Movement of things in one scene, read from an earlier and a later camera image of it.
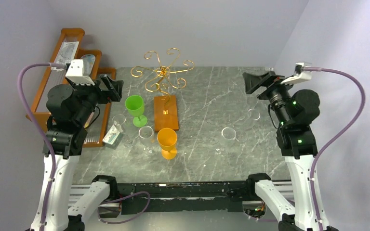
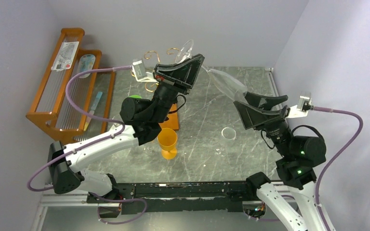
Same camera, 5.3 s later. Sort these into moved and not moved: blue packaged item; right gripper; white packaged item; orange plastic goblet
Moved: right gripper
Not moved: orange plastic goblet; white packaged item; blue packaged item
